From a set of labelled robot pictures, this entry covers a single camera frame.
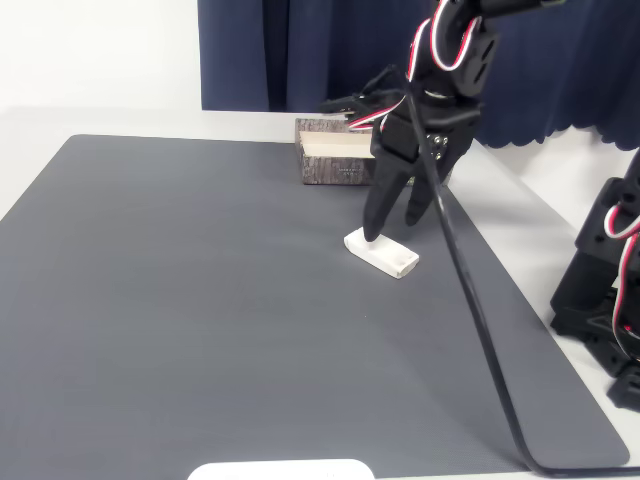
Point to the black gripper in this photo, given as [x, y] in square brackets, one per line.
[451, 131]

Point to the white rectangular block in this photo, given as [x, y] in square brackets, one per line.
[387, 257]

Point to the bark-print cardboard box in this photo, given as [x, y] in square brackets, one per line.
[330, 170]

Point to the dark blue curtain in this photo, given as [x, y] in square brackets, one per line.
[300, 50]

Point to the grey textured desk mat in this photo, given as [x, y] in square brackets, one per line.
[200, 310]

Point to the white rounded device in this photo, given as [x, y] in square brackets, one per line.
[280, 471]

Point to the black gripper camera mount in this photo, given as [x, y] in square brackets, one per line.
[360, 102]

